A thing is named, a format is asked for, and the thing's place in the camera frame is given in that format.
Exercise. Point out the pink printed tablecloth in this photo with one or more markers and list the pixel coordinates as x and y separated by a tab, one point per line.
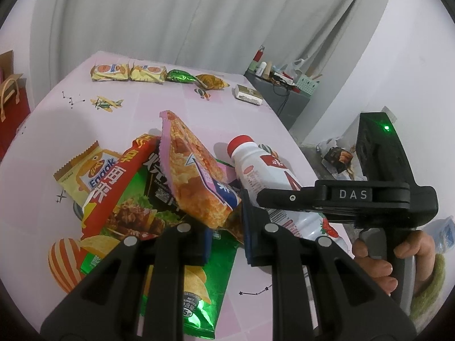
142	113

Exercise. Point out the green patterned box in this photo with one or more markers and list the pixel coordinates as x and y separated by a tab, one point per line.
305	84

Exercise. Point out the yellow noodle snack packet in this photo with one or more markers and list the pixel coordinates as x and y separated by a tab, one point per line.
81	174

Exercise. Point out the gold candy wrapper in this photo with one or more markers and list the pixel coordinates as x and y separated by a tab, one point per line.
211	81

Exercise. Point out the red paper bag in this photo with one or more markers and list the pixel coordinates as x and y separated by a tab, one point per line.
16	113

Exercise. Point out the small white bottle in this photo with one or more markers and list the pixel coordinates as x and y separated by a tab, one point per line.
263	69

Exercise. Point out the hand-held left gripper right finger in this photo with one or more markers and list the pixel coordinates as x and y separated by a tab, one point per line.
248	227

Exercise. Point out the white strawberry milk bottle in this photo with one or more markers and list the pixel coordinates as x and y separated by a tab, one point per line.
256	170

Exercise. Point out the white curtain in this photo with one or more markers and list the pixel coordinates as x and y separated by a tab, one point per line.
177	17

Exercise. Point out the red snack packet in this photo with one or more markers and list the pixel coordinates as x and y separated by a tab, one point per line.
113	191

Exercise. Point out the yellow biscuit packet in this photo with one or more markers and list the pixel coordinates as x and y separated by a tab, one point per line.
147	73
109	72

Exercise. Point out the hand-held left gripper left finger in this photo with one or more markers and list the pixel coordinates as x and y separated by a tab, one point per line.
199	248

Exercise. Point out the person's right forearm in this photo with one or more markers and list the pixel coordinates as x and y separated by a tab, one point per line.
433	284

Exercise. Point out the translucent white plastic bag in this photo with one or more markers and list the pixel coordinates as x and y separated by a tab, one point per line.
295	68

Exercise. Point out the pink orange snack packet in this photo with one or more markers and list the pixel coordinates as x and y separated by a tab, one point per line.
192	177

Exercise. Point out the green chips bag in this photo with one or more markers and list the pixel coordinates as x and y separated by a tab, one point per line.
220	263

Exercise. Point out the blue white plastic packet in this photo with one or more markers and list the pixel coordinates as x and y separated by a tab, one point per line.
444	232

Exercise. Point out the black snack bag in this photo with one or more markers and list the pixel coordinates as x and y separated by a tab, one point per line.
337	158

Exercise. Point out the person's right hand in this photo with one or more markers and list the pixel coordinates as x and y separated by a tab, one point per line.
373	264

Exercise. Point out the grey cabinet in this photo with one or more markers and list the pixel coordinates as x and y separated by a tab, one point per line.
295	106

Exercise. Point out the gold white cake packet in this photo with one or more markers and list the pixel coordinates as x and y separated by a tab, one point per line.
247	94

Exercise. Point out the green candy wrapper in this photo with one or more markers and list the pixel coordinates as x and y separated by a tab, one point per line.
179	76

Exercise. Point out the red bottle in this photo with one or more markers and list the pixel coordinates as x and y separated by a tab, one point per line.
258	55

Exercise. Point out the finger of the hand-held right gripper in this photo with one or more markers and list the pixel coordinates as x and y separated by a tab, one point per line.
288	198

